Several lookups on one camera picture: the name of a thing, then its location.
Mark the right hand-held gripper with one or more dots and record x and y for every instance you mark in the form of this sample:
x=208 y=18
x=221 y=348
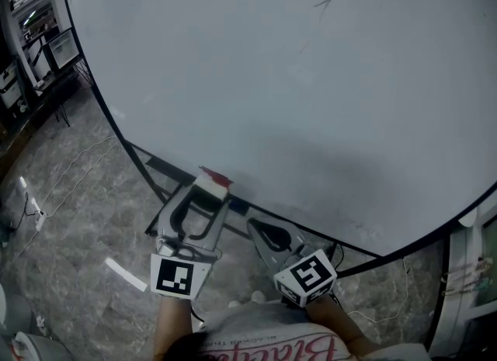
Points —
x=306 y=278

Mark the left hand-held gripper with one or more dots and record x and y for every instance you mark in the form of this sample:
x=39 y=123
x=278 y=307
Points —
x=174 y=278

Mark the red white whiteboard eraser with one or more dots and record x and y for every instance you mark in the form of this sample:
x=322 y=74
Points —
x=211 y=189

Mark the person's right forearm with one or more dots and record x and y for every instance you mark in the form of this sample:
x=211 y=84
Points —
x=338 y=324

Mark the person's left forearm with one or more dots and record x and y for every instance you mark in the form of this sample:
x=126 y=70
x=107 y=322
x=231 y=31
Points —
x=172 y=324

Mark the person's right shoe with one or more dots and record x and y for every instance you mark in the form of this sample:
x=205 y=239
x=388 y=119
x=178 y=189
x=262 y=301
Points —
x=257 y=296

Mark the person's shoe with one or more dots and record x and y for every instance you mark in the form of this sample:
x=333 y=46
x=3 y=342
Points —
x=234 y=304
x=257 y=296

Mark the person's left shoe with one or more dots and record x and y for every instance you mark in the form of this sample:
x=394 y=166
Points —
x=234 y=304

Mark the person's light grey shirt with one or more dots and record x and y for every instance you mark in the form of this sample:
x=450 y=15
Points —
x=272 y=332

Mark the white power strip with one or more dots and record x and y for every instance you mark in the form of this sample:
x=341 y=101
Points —
x=40 y=219

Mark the black metal table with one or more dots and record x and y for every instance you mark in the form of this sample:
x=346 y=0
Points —
x=54 y=91

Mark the white grey equipment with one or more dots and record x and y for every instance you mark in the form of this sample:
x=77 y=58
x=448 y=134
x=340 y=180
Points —
x=23 y=336

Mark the glass display case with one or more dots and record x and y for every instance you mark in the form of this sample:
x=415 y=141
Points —
x=62 y=49

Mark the white printer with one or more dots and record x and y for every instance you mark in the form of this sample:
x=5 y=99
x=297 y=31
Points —
x=8 y=85

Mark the white whiteboard with black frame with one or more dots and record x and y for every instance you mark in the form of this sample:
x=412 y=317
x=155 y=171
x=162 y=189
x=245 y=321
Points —
x=272 y=80

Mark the white cabinet frame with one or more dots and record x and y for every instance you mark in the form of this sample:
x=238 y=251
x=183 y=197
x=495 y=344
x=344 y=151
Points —
x=462 y=293

